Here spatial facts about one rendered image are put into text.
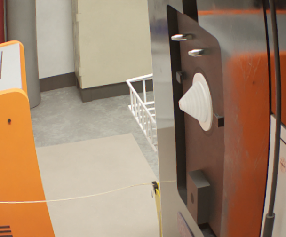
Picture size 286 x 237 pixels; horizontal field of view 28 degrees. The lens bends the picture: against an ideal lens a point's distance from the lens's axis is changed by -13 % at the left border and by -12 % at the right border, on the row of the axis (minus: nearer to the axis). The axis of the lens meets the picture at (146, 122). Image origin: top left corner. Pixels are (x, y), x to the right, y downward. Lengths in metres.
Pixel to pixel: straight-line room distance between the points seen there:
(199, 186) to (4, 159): 0.44
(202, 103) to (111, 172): 0.95
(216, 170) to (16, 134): 0.44
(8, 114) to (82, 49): 2.83
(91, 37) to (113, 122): 0.57
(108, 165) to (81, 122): 2.05
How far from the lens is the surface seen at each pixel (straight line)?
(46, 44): 4.15
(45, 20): 4.10
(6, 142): 1.01
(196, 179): 0.71
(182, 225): 0.81
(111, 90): 3.97
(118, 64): 3.88
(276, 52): 0.40
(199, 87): 0.66
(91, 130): 3.55
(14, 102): 0.99
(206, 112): 0.65
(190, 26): 0.67
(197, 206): 0.71
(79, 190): 1.52
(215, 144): 0.66
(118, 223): 1.37
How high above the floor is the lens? 1.46
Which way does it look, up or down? 24 degrees down
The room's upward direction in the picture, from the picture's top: 4 degrees counter-clockwise
